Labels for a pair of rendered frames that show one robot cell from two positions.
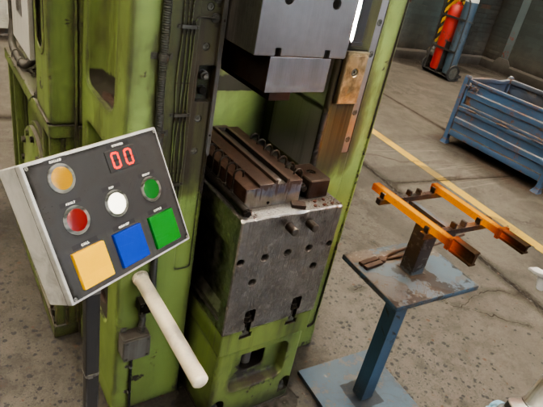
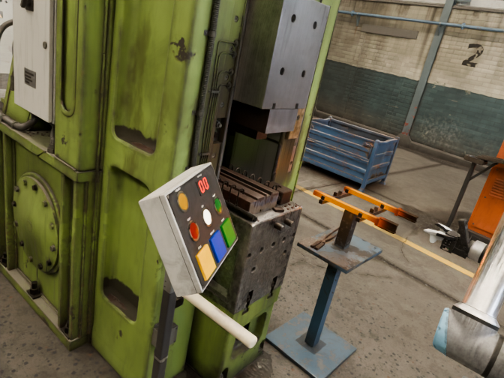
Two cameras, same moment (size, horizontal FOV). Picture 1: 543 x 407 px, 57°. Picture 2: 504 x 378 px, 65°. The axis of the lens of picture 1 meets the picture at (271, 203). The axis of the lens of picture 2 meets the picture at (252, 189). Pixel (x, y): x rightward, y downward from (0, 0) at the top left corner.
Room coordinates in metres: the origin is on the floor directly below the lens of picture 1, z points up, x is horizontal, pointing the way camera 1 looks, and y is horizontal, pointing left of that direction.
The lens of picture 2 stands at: (-0.13, 0.51, 1.59)
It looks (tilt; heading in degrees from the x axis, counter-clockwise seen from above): 21 degrees down; 343
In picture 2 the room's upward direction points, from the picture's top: 12 degrees clockwise
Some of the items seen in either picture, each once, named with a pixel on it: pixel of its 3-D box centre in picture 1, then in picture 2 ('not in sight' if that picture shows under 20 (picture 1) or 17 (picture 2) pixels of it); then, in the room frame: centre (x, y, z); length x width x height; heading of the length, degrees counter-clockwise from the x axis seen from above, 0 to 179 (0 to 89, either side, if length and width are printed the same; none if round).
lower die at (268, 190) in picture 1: (240, 161); (228, 185); (1.50, 0.13, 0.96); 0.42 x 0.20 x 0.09; 38
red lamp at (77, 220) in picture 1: (77, 220); (193, 230); (0.80, 0.36, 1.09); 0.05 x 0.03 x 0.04; 128
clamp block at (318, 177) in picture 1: (309, 180); (276, 193); (1.50, -0.10, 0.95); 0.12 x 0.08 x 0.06; 38
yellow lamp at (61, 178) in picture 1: (61, 178); (182, 201); (0.82, 0.40, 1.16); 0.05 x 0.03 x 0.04; 128
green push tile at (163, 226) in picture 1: (163, 228); (226, 232); (0.96, 0.23, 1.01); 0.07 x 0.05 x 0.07; 153
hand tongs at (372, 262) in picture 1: (416, 247); (337, 231); (1.66, -0.58, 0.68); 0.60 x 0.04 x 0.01; 132
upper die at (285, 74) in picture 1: (258, 52); (243, 107); (1.50, 0.13, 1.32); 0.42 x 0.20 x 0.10; 38
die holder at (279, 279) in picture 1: (241, 225); (225, 232); (1.55, 0.09, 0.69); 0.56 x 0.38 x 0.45; 38
